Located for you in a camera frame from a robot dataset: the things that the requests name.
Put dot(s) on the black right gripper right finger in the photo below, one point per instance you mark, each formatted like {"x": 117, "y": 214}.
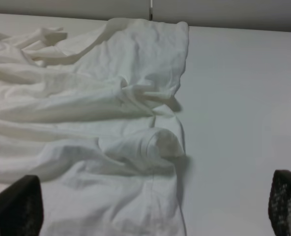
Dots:
{"x": 279, "y": 205}

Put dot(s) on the white short sleeve shirt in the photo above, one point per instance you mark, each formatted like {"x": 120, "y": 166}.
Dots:
{"x": 91, "y": 117}

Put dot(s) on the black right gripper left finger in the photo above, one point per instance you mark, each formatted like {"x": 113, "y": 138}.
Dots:
{"x": 21, "y": 208}

